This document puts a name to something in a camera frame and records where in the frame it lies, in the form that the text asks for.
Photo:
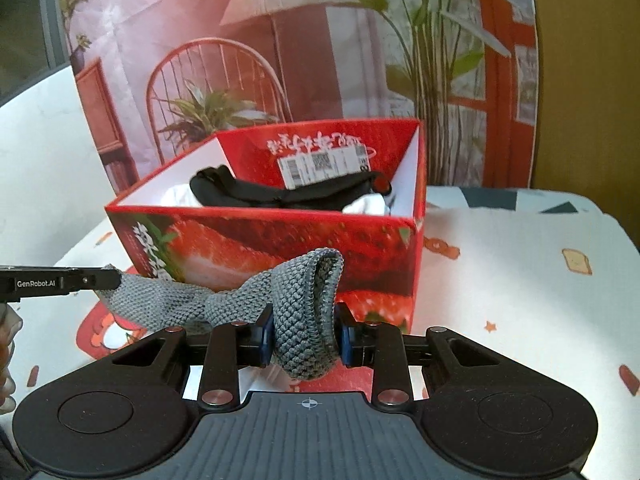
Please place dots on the black cloth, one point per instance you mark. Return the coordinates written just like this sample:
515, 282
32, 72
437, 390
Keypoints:
250, 195

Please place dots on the grey knitted cloth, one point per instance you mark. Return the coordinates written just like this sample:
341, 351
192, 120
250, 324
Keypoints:
300, 320

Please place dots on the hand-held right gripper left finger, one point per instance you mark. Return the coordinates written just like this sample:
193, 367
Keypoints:
265, 338

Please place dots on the wall poster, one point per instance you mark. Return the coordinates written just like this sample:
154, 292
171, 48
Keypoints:
325, 60

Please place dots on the white cloth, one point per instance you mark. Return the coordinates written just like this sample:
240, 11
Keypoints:
370, 205

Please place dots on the dark window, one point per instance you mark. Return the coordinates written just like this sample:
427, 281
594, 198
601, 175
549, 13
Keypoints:
25, 20

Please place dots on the red strawberry print box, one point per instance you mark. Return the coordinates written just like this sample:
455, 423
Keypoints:
300, 240

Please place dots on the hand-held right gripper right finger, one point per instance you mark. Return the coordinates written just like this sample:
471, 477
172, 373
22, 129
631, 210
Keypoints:
347, 340

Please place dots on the person's left hand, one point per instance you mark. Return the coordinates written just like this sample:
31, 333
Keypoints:
7, 360

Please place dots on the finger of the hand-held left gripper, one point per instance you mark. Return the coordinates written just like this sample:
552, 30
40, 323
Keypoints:
97, 280

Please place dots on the printed tablecloth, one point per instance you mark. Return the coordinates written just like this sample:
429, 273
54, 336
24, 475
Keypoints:
525, 285

